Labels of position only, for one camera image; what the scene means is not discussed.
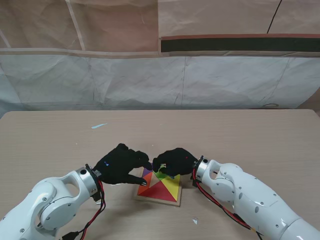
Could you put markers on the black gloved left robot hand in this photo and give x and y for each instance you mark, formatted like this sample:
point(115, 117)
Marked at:
point(120, 166)

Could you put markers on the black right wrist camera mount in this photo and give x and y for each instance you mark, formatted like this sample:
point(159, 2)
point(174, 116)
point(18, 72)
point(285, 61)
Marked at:
point(194, 181)

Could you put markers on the green tangram square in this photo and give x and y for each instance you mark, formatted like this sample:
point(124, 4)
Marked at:
point(160, 173)

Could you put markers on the marble print backdrop sheet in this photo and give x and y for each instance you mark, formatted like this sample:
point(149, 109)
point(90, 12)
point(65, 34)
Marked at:
point(150, 80)

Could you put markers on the thin white paper scrap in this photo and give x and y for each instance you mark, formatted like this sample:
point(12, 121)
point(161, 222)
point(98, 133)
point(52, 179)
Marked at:
point(117, 184)

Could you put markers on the yellow large tangram triangle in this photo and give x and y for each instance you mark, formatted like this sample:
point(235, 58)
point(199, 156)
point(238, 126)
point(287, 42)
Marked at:
point(172, 187)

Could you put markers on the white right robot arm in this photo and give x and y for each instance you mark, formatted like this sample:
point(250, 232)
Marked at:
point(250, 195)

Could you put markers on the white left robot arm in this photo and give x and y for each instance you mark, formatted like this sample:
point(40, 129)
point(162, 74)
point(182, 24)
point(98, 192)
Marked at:
point(42, 207)

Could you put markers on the purple tangram triangle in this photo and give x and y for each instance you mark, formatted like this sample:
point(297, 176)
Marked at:
point(147, 173)

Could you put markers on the square wooden tangram tray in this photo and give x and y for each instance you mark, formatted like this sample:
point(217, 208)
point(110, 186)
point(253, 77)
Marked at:
point(160, 202)

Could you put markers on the orange tangram parallelogram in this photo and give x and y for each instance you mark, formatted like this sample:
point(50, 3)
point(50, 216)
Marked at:
point(146, 183)

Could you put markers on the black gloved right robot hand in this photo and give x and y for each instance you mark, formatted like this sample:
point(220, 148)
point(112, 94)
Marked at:
point(180, 162)

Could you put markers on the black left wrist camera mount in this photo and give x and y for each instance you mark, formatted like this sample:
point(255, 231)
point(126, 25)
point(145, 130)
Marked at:
point(97, 196)

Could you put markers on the black strip with red edge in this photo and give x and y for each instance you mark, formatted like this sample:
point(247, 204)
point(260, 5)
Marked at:
point(237, 45)

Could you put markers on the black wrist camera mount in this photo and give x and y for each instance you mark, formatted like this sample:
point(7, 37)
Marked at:
point(194, 181)
point(97, 196)

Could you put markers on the light blue tape scrap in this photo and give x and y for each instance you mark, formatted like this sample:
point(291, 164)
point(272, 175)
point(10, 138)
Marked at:
point(98, 125)

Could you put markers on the red large tangram triangle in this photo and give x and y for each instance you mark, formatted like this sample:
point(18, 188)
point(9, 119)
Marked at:
point(157, 192)

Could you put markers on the white pointed paper scrap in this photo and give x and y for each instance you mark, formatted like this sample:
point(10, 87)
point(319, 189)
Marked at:
point(195, 221)

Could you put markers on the beige paper backdrop sheet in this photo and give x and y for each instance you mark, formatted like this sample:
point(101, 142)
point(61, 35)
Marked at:
point(112, 25)

